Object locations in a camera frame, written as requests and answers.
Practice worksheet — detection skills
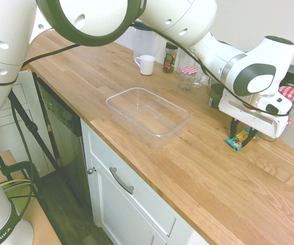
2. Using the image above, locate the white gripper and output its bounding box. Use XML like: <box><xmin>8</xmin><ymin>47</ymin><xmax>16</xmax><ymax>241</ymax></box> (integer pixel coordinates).
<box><xmin>218</xmin><ymin>89</ymin><xmax>290</xmax><ymax>149</ymax></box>

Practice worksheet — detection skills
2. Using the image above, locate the teal protein bar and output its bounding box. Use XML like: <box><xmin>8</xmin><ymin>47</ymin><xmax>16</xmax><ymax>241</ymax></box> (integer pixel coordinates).
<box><xmin>225</xmin><ymin>129</ymin><xmax>259</xmax><ymax>152</ymax></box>

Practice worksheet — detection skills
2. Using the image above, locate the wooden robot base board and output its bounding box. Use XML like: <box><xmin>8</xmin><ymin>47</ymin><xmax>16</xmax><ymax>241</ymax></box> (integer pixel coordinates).
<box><xmin>0</xmin><ymin>149</ymin><xmax>62</xmax><ymax>245</ymax></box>

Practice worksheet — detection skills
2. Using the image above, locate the clear plastic container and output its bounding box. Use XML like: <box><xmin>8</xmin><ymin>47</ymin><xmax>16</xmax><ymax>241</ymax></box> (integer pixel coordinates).
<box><xmin>105</xmin><ymin>87</ymin><xmax>190</xmax><ymax>150</ymax></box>

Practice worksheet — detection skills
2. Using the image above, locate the green-filled glass jar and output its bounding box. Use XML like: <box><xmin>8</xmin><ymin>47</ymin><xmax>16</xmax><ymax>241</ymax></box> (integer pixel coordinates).
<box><xmin>208</xmin><ymin>83</ymin><xmax>226</xmax><ymax>109</ymax></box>

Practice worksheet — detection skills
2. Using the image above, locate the tall clear glass mug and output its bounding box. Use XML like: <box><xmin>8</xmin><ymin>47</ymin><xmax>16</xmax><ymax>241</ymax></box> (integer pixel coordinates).
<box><xmin>191</xmin><ymin>68</ymin><xmax>210</xmax><ymax>88</ymax></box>

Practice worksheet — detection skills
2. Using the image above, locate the short jar red checked lid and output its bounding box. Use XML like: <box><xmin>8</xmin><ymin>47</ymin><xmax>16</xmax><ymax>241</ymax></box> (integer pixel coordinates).
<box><xmin>178</xmin><ymin>65</ymin><xmax>198</xmax><ymax>91</ymax></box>

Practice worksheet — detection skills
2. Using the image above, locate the spice jar black lid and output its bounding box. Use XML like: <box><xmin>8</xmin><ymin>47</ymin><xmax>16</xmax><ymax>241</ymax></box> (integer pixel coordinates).
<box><xmin>162</xmin><ymin>42</ymin><xmax>179</xmax><ymax>75</ymax></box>

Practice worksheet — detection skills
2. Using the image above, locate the white ceramic mug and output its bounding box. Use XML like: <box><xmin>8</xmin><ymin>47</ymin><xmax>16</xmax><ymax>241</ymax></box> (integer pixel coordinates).
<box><xmin>134</xmin><ymin>54</ymin><xmax>156</xmax><ymax>76</ymax></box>

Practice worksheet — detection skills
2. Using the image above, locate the white counter cabinet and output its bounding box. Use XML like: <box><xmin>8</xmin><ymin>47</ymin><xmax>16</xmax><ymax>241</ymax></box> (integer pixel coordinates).
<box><xmin>80</xmin><ymin>118</ymin><xmax>211</xmax><ymax>245</ymax></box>

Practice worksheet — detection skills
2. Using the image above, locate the steel dishwasher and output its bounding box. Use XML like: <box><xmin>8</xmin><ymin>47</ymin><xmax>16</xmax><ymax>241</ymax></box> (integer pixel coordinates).
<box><xmin>33</xmin><ymin>72</ymin><xmax>93</xmax><ymax>208</ymax></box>

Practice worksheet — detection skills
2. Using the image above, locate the black tripod stand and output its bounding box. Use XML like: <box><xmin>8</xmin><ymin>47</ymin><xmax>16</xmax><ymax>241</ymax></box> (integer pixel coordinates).
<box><xmin>0</xmin><ymin>90</ymin><xmax>63</xmax><ymax>182</ymax></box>

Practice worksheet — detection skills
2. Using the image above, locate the white drawer cabinet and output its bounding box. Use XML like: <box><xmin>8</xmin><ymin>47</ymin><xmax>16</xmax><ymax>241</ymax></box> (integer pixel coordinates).
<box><xmin>0</xmin><ymin>69</ymin><xmax>56</xmax><ymax>179</ymax></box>

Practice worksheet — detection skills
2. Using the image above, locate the black table clamp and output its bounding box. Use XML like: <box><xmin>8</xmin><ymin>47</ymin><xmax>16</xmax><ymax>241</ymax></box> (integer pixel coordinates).
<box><xmin>0</xmin><ymin>160</ymin><xmax>41</xmax><ymax>195</ymax></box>

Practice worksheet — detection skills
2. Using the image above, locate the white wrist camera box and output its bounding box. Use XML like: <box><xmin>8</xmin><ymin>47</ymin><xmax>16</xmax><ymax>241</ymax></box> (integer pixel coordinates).
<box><xmin>257</xmin><ymin>92</ymin><xmax>294</xmax><ymax>115</ymax></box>

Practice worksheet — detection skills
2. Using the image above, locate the silver bar cabinet handle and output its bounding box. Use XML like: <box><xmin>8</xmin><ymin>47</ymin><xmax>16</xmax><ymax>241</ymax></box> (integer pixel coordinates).
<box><xmin>109</xmin><ymin>166</ymin><xmax>135</xmax><ymax>195</ymax></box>

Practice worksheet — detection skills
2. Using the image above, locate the yellow green cable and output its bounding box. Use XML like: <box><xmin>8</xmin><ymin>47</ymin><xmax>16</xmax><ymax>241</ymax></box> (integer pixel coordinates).
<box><xmin>0</xmin><ymin>178</ymin><xmax>38</xmax><ymax>192</ymax></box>

